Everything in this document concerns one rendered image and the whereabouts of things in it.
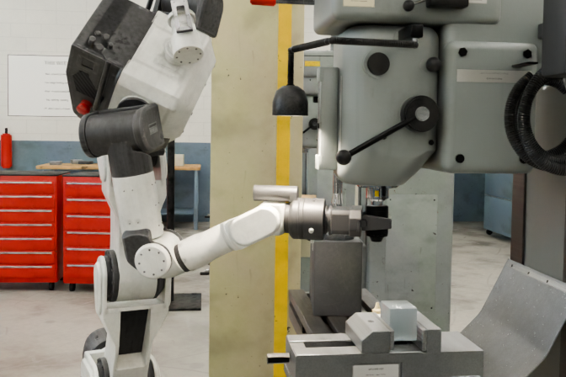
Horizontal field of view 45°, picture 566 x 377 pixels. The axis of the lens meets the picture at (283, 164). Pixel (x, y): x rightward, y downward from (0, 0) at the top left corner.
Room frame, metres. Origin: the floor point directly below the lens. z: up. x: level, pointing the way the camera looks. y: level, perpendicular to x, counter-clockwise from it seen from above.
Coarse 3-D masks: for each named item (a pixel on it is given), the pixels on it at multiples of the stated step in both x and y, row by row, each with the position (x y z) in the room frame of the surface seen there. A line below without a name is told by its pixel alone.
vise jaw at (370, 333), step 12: (360, 312) 1.31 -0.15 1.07; (372, 312) 1.31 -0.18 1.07; (348, 324) 1.29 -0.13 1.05; (360, 324) 1.25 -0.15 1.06; (372, 324) 1.23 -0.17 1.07; (384, 324) 1.23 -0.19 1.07; (360, 336) 1.20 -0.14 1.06; (372, 336) 1.19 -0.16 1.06; (384, 336) 1.19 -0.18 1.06; (360, 348) 1.19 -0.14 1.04; (372, 348) 1.19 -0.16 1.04; (384, 348) 1.19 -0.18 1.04
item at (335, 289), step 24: (336, 240) 1.69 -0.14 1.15; (360, 240) 1.71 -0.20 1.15; (312, 264) 1.73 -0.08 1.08; (336, 264) 1.68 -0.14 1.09; (360, 264) 1.68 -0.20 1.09; (312, 288) 1.71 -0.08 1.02; (336, 288) 1.68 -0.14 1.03; (360, 288) 1.68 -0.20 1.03; (312, 312) 1.69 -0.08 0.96; (336, 312) 1.68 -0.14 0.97
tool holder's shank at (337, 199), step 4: (336, 180) 1.73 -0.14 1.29; (336, 184) 1.73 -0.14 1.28; (340, 184) 1.73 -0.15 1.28; (336, 188) 1.73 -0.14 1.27; (340, 188) 1.73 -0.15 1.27; (336, 192) 1.73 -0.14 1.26; (340, 192) 1.73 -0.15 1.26; (332, 196) 1.74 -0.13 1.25; (336, 196) 1.72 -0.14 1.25; (340, 196) 1.73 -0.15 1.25; (332, 200) 1.73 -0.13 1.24; (336, 200) 1.72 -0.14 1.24; (340, 200) 1.72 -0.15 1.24; (336, 204) 1.73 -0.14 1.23; (340, 204) 1.73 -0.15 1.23
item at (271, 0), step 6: (252, 0) 1.49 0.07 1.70; (258, 0) 1.49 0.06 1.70; (264, 0) 1.49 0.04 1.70; (270, 0) 1.49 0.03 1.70; (276, 0) 1.50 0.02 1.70; (282, 0) 1.50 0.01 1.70; (288, 0) 1.50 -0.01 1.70; (294, 0) 1.50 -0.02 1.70; (300, 0) 1.51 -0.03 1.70; (306, 0) 1.51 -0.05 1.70; (312, 0) 1.51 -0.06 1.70
